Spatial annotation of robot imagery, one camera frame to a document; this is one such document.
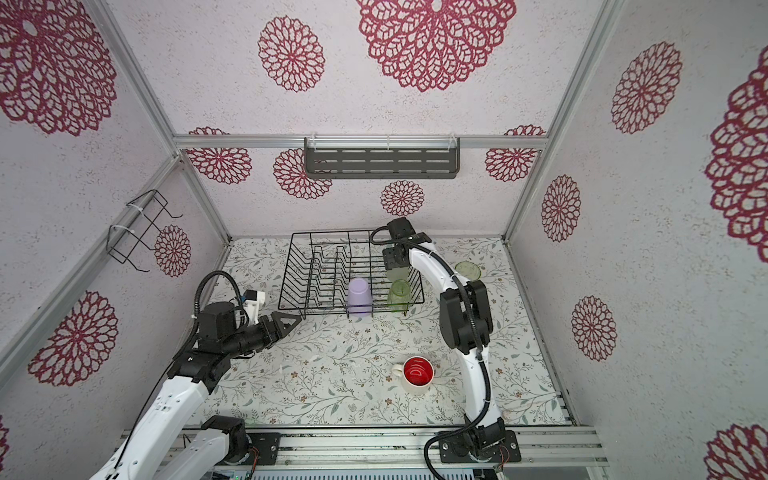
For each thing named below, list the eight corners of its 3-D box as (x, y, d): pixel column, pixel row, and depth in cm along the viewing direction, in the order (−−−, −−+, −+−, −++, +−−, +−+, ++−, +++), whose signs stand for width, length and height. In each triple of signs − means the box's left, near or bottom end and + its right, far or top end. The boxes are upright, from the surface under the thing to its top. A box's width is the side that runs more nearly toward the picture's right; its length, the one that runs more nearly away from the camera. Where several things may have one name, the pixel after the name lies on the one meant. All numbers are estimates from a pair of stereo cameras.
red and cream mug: (403, 401, 83) (405, 392, 76) (393, 374, 88) (393, 362, 81) (435, 389, 85) (440, 378, 79) (423, 362, 90) (426, 351, 84)
